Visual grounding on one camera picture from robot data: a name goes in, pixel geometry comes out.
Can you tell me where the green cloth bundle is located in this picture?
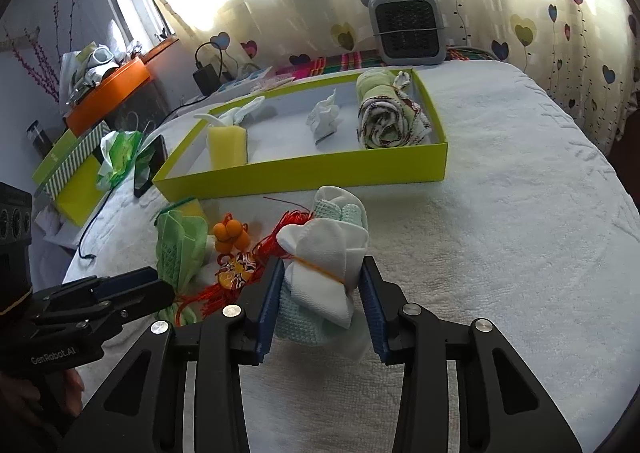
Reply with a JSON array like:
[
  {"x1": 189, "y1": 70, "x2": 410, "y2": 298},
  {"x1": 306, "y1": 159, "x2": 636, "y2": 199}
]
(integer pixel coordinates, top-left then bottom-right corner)
[{"x1": 155, "y1": 209, "x2": 207, "y2": 326}]

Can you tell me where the yellow green sponge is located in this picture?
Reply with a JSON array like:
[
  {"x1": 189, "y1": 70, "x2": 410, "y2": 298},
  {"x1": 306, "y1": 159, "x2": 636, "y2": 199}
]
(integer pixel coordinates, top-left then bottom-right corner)
[
  {"x1": 207, "y1": 126, "x2": 247, "y2": 170},
  {"x1": 154, "y1": 197, "x2": 207, "y2": 225}
]

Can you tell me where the white mint cloth bundle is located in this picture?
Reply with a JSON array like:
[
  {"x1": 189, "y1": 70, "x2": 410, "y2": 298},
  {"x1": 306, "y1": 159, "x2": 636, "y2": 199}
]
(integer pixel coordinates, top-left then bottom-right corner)
[{"x1": 276, "y1": 185, "x2": 369, "y2": 361}]

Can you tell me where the white paper packet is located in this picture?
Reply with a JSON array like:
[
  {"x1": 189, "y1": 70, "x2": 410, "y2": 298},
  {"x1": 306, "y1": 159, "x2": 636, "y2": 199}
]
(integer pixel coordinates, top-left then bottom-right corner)
[{"x1": 306, "y1": 90, "x2": 341, "y2": 144}]

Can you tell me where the green towel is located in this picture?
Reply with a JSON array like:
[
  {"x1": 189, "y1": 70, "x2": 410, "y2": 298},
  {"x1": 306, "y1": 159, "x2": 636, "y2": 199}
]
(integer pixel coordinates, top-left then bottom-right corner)
[{"x1": 356, "y1": 68, "x2": 432, "y2": 150}]

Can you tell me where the person's left hand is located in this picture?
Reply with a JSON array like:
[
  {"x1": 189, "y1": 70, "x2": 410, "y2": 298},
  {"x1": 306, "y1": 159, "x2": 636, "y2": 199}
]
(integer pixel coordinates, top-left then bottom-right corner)
[{"x1": 1, "y1": 369, "x2": 85, "y2": 421}]

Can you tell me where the black smartphone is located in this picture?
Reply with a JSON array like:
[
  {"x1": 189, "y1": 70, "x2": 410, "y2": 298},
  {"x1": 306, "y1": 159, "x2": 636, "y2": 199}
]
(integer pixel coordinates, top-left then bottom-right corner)
[{"x1": 134, "y1": 134, "x2": 168, "y2": 198}]

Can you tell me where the orange red tassel ornament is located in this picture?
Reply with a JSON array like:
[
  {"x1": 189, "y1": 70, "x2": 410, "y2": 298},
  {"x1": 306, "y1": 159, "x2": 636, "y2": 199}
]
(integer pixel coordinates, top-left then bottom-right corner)
[{"x1": 172, "y1": 200, "x2": 314, "y2": 327}]

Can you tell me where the green tissue pack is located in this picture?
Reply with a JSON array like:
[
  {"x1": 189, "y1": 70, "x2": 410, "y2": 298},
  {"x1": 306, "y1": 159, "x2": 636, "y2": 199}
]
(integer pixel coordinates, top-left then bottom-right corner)
[{"x1": 96, "y1": 131, "x2": 142, "y2": 192}]

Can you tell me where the white towel cover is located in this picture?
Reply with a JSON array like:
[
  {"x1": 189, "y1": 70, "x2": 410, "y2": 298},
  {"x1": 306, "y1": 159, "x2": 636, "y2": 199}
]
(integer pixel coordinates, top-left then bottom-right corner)
[{"x1": 63, "y1": 61, "x2": 639, "y2": 452}]

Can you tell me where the orange tray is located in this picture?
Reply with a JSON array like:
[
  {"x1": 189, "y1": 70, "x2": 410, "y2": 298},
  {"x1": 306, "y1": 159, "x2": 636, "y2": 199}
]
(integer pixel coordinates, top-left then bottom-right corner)
[{"x1": 65, "y1": 58, "x2": 151, "y2": 136}]

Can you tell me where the black charger adapter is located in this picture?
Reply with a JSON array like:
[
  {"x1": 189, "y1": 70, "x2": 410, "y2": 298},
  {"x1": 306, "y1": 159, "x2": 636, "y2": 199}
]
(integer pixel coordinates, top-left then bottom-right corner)
[{"x1": 193, "y1": 41, "x2": 222, "y2": 96}]

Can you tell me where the white power strip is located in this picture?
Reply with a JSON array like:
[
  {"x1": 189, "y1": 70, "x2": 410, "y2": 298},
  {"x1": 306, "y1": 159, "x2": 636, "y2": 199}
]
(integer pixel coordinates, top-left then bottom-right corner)
[{"x1": 218, "y1": 66, "x2": 274, "y2": 93}]

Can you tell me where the yellow-green shallow box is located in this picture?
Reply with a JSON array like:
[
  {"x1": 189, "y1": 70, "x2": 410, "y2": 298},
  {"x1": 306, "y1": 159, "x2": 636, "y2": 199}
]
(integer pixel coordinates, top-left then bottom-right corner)
[{"x1": 154, "y1": 68, "x2": 448, "y2": 202}]

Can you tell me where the plaid colourful cloth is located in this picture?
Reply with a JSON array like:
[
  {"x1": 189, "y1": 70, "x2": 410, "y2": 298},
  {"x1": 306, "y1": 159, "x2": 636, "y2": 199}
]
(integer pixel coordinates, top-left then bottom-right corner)
[{"x1": 276, "y1": 48, "x2": 498, "y2": 79}]

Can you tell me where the grey portable fan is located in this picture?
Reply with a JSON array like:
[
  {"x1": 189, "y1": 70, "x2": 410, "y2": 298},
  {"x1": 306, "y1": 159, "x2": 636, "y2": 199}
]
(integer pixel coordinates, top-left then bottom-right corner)
[{"x1": 367, "y1": 0, "x2": 446, "y2": 66}]

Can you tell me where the black usb cable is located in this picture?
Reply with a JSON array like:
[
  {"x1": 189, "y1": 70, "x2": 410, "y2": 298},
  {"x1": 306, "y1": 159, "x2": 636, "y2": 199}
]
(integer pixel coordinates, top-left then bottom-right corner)
[{"x1": 77, "y1": 94, "x2": 212, "y2": 261}]

